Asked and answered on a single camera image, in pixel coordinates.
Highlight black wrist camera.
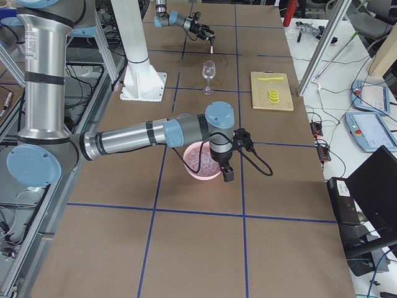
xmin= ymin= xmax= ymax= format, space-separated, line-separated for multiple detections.
xmin=192 ymin=11 xmax=201 ymax=20
xmin=233 ymin=128 xmax=254 ymax=152

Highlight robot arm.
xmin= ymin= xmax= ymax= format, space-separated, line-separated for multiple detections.
xmin=153 ymin=0 xmax=215 ymax=46
xmin=6 ymin=1 xmax=236 ymax=187

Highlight white camera stand base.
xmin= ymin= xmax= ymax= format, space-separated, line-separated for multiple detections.
xmin=111 ymin=0 xmax=167 ymax=102

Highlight black monitor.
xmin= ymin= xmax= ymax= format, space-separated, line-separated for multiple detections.
xmin=345 ymin=145 xmax=396 ymax=258

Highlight pink bowl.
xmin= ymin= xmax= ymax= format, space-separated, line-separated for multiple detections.
xmin=183 ymin=142 xmax=221 ymax=181

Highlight blue teach pendant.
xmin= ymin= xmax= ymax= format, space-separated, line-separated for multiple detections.
xmin=351 ymin=79 xmax=390 ymax=115
xmin=345 ymin=112 xmax=396 ymax=153

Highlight metal rod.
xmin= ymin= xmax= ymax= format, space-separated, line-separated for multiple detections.
xmin=311 ymin=31 xmax=359 ymax=84

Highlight clear wine glass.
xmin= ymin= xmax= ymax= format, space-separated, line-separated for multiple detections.
xmin=202 ymin=61 xmax=216 ymax=95

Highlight yellow plastic knife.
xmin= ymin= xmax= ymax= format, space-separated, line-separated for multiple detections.
xmin=257 ymin=76 xmax=284 ymax=81

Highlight black braided camera cable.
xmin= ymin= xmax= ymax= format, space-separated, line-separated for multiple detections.
xmin=170 ymin=132 xmax=274 ymax=178

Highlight bamboo cutting board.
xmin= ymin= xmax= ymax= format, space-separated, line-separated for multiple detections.
xmin=250 ymin=71 xmax=294 ymax=112

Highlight near blue teach pendant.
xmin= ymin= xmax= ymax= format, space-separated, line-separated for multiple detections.
xmin=345 ymin=112 xmax=396 ymax=153

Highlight steel cocktail jigger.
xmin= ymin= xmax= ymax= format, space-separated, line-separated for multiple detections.
xmin=208 ymin=36 xmax=215 ymax=54

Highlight far blue teach pendant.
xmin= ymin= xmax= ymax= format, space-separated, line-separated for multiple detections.
xmin=351 ymin=79 xmax=390 ymax=115

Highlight aluminium frame post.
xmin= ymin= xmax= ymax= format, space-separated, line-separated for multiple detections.
xmin=297 ymin=0 xmax=352 ymax=96

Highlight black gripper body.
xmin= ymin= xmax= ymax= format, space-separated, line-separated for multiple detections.
xmin=187 ymin=17 xmax=203 ymax=39
xmin=213 ymin=150 xmax=233 ymax=171

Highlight black desktop box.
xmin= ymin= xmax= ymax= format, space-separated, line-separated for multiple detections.
xmin=326 ymin=177 xmax=360 ymax=227

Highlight clear ice cubes pile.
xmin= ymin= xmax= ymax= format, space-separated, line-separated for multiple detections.
xmin=184 ymin=147 xmax=220 ymax=177

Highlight clear plastic bag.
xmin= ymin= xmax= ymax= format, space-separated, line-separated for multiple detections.
xmin=287 ymin=21 xmax=323 ymax=43

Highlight red fire extinguisher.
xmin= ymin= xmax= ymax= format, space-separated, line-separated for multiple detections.
xmin=283 ymin=0 xmax=297 ymax=27

